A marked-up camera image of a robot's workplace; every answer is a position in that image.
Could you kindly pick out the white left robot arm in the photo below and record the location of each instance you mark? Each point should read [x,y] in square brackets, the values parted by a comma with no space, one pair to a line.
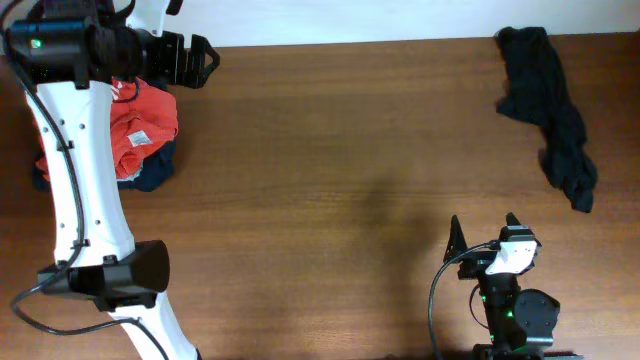
[66,62]

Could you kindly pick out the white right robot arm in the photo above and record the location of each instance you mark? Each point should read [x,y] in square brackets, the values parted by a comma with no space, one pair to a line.
[520,321]

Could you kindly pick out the black crumpled garment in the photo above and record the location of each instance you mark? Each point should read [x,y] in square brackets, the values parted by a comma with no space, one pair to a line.
[537,94]

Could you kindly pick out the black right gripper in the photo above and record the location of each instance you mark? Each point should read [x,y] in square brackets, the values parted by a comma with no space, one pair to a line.
[476,263]

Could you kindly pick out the red printed folded t-shirt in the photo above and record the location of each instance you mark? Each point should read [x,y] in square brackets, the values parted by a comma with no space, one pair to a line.
[41,164]

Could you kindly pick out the navy folded garment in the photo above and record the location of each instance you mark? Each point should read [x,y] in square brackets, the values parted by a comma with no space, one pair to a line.
[156,169]

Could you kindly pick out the orange FRAM t-shirt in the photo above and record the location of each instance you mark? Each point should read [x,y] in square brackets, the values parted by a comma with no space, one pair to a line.
[143,119]

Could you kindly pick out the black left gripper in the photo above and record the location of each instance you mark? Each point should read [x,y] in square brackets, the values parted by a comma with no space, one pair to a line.
[174,73]

